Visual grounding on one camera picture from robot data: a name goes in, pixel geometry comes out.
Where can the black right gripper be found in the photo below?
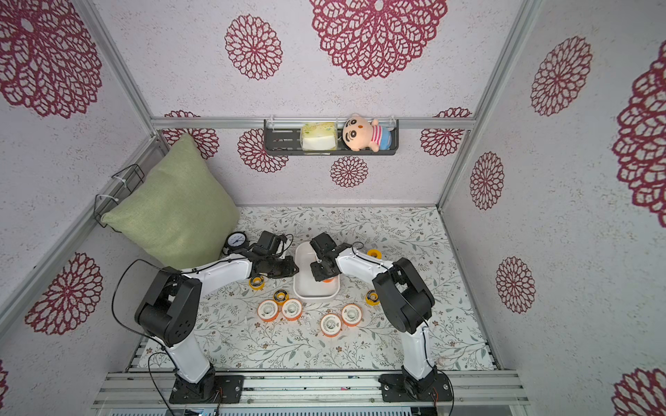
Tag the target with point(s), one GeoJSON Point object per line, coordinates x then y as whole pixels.
{"type": "Point", "coordinates": [323, 269]}

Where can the black wire wall rack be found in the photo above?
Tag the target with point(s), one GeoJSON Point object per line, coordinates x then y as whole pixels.
{"type": "Point", "coordinates": [123, 184]}

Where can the black pressure gauge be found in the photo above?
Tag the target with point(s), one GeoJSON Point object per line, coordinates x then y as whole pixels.
{"type": "Point", "coordinates": [236, 241]}

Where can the white plastic storage box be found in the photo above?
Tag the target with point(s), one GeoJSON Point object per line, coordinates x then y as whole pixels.
{"type": "Point", "coordinates": [304, 285]}

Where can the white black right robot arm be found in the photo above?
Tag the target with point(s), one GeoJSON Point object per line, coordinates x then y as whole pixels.
{"type": "Point", "coordinates": [406, 300]}

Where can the plush doll striped shirt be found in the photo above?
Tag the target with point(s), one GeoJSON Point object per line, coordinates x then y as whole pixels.
{"type": "Point", "coordinates": [361, 134]}

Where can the green square pillow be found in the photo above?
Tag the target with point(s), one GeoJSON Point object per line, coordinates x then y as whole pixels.
{"type": "Point", "coordinates": [181, 215]}

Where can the orange white tape roll bottom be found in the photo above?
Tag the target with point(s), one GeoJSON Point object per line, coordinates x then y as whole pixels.
{"type": "Point", "coordinates": [331, 325]}

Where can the yellow green sponge pack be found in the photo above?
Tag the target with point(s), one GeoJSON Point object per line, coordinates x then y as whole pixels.
{"type": "Point", "coordinates": [319, 137]}

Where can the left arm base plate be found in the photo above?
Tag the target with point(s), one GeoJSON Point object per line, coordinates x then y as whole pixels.
{"type": "Point", "coordinates": [208, 389]}

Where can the black wall shelf basket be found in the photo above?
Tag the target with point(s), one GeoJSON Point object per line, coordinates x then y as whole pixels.
{"type": "Point", "coordinates": [284, 138]}

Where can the aluminium front rail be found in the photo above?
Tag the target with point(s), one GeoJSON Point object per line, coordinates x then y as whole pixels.
{"type": "Point", "coordinates": [313, 389]}

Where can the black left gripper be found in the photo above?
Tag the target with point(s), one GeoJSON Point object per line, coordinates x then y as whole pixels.
{"type": "Point", "coordinates": [290, 268]}

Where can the yellow black tape roll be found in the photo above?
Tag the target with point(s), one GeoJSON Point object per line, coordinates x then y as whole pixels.
{"type": "Point", "coordinates": [257, 283]}
{"type": "Point", "coordinates": [281, 296]}
{"type": "Point", "coordinates": [372, 298]}

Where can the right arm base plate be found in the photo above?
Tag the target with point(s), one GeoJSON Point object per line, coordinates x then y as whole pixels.
{"type": "Point", "coordinates": [416, 389]}

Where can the yellow tape roll right top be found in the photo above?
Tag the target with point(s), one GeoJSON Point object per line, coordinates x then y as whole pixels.
{"type": "Point", "coordinates": [375, 254]}

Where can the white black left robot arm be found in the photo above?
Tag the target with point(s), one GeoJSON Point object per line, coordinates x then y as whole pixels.
{"type": "Point", "coordinates": [168, 312]}

